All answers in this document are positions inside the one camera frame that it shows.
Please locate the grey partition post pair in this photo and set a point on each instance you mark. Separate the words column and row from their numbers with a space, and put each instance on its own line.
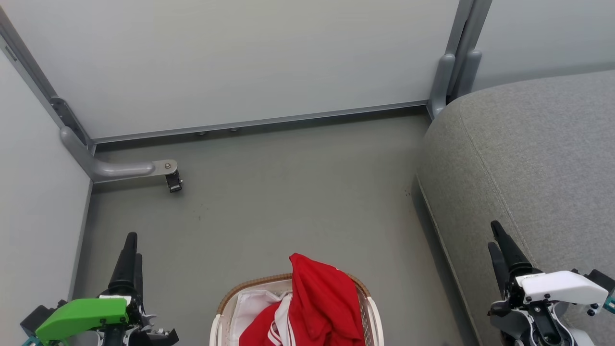
column 449, row 81

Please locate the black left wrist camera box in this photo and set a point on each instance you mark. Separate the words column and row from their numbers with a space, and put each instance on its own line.
column 36, row 317

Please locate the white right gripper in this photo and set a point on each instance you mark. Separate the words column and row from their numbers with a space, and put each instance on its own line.
column 552, row 288

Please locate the grey fabric sofa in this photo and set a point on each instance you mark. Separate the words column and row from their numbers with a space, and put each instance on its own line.
column 523, row 154

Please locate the grey aluminium partition rail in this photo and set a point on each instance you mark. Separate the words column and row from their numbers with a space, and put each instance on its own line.
column 259, row 120

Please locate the grey metal hinge bracket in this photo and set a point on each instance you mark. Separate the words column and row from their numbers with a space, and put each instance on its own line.
column 67, row 117

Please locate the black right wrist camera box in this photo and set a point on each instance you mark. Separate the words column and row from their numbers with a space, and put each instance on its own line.
column 603, row 279

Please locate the black caster wheel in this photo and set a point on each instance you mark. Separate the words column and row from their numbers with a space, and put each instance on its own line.
column 174, row 182

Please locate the red sports jersey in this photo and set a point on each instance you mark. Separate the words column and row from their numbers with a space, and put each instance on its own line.
column 317, row 307

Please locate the grey partition support foot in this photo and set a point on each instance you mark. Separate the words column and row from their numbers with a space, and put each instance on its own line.
column 115, row 169

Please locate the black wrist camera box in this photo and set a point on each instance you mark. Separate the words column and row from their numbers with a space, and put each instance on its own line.
column 36, row 317
column 603, row 279

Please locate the white laundry basket brown rim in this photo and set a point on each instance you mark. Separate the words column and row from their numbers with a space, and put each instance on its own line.
column 372, row 312

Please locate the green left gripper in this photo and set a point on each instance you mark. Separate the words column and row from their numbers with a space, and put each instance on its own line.
column 81, row 317

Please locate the white cloth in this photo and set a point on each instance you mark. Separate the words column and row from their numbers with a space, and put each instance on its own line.
column 252, row 310

